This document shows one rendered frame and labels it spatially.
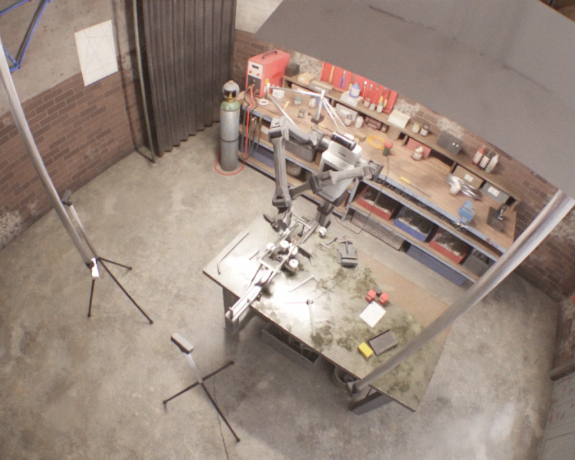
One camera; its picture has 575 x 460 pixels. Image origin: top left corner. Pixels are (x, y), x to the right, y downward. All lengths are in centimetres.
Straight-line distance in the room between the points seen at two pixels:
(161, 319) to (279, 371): 107
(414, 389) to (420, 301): 60
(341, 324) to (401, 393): 53
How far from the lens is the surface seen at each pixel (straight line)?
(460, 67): 23
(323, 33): 24
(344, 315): 197
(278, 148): 178
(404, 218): 338
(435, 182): 325
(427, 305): 223
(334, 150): 223
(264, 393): 265
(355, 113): 358
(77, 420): 290
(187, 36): 385
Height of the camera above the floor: 259
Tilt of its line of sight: 50 degrees down
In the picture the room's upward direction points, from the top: 12 degrees clockwise
